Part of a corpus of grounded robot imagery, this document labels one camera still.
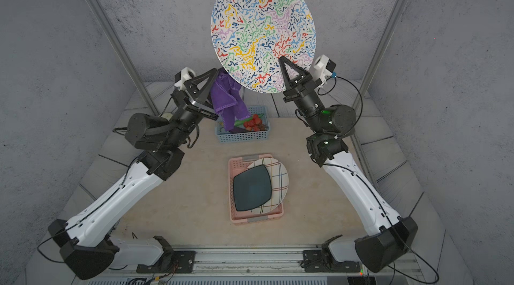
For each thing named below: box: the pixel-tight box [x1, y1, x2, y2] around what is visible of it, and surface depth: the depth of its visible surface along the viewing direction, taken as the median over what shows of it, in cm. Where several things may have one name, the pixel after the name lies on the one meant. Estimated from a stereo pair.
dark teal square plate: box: [232, 164, 272, 212], surface depth 93 cm
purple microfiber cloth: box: [210, 67, 251, 132], surface depth 45 cm
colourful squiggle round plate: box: [210, 0, 317, 94], surface depth 46 cm
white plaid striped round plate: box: [246, 157, 290, 215], surface depth 86 cm
